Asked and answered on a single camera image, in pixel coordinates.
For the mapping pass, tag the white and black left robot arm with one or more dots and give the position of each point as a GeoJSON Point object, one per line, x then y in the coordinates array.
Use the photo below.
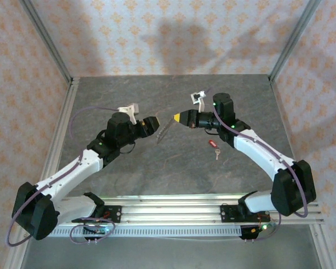
{"type": "Point", "coordinates": [72, 171]}

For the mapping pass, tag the red key tag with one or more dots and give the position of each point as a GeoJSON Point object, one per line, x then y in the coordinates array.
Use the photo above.
{"type": "Point", "coordinates": [212, 143]}

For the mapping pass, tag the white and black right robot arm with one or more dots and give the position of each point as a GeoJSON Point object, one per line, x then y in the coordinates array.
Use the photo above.
{"type": "Point", "coordinates": [257, 151]}

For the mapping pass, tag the small silver key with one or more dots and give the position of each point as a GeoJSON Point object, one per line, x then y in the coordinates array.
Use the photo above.
{"type": "Point", "coordinates": [217, 153]}

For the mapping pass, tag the aluminium frame post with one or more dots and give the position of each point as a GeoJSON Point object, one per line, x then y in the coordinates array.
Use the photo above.
{"type": "Point", "coordinates": [292, 42]}
{"type": "Point", "coordinates": [46, 42]}

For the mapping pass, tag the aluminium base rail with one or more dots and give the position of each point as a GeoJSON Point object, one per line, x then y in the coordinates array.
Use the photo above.
{"type": "Point", "coordinates": [170, 210]}

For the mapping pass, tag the aluminium side rail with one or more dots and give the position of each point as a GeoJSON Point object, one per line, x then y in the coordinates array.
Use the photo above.
{"type": "Point", "coordinates": [66, 106]}

